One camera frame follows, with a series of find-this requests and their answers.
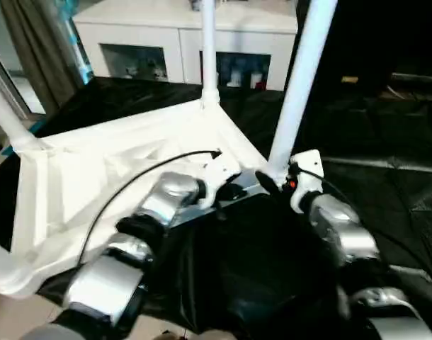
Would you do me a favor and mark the white plastic table leg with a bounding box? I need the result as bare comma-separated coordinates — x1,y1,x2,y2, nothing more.
0,79,44,152
266,0,340,186
199,0,223,110
0,238,28,295

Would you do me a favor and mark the white plastic table top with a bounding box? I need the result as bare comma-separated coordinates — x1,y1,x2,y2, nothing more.
0,98,271,298

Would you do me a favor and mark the black plastic mat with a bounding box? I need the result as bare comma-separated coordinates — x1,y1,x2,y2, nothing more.
0,74,432,340

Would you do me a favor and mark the black box with yellow label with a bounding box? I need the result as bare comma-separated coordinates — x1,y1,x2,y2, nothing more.
296,0,394,101

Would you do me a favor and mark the white glass-door cabinet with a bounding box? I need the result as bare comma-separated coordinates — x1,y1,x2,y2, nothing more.
73,0,299,92

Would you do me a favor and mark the light blue patterned strip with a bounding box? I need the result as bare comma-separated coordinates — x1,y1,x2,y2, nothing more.
61,9,93,85

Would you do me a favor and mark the grey-brown curtain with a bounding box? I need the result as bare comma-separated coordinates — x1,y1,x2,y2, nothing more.
1,0,85,115

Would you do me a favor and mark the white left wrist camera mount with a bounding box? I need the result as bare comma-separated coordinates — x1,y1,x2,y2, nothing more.
200,157,242,210

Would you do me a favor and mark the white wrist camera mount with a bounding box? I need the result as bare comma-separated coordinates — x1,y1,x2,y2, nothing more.
288,149,326,214
200,157,242,210

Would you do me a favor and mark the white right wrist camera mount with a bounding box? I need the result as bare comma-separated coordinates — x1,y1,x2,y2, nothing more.
288,149,326,214

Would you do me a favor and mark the dark metal rail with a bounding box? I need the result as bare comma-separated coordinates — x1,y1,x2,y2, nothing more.
390,72,432,85

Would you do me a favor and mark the teal plastic frame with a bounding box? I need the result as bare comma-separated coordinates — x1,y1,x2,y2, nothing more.
0,118,50,156

